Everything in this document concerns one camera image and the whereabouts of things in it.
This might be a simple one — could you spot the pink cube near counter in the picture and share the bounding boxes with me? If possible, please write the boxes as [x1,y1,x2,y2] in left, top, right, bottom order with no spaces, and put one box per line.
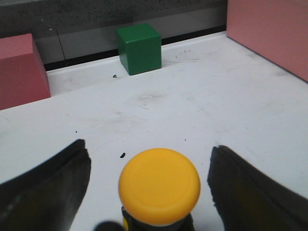
[0,34,51,110]

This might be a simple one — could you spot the green cube near bin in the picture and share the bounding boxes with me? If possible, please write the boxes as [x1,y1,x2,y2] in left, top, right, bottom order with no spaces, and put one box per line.
[116,24,162,75]

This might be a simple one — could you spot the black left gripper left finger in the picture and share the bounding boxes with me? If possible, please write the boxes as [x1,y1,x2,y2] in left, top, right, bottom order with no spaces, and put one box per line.
[0,139,91,231]

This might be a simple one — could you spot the grey stone counter ledge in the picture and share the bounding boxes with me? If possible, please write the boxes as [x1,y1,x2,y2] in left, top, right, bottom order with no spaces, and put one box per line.
[0,0,227,64]

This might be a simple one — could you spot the pink plastic bin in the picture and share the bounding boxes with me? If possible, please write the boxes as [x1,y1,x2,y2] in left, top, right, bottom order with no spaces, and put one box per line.
[227,0,308,80]

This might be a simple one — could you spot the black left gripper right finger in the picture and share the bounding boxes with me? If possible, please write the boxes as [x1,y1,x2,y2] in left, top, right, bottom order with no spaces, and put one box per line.
[207,145,308,231]

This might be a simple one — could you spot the yellow push button switch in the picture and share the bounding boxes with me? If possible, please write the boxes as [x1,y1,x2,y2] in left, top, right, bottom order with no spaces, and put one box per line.
[118,148,201,231]

